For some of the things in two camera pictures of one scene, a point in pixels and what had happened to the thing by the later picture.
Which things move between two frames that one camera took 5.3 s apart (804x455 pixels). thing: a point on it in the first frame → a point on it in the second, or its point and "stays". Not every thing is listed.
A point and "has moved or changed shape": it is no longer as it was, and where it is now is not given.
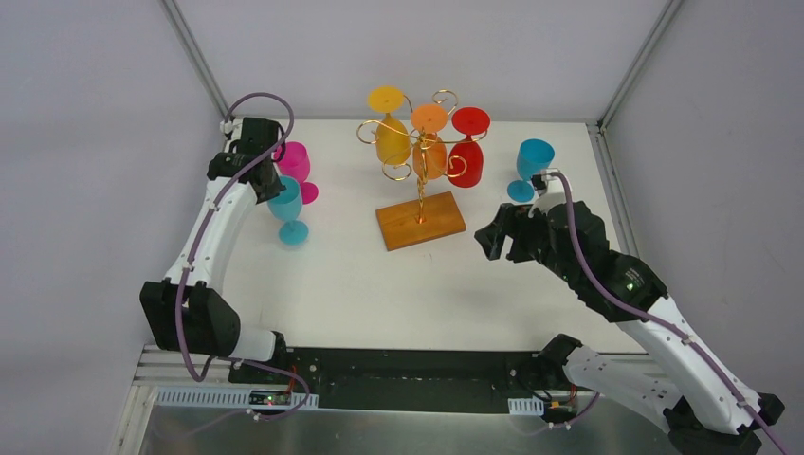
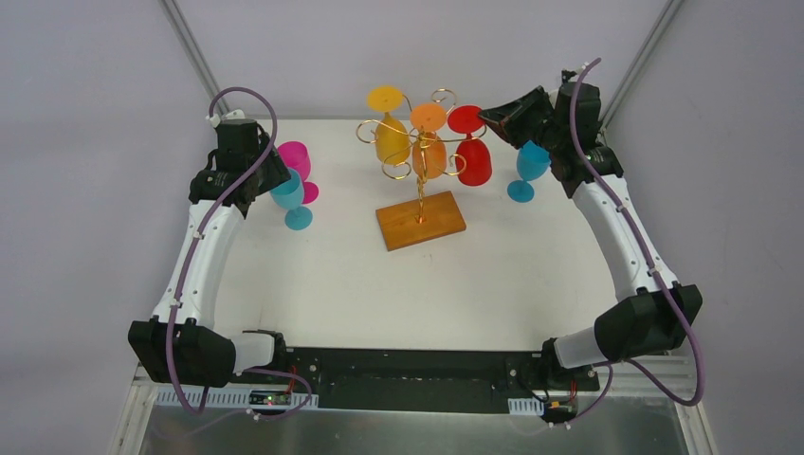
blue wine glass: (532, 156) stays
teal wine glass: (287, 206) has moved or changed shape
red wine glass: (465, 158) has moved or changed shape
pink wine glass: (296, 164) stays
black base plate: (398, 380) stays
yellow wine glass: (392, 142) stays
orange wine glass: (429, 151) stays
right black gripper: (524, 232) → (534, 116)
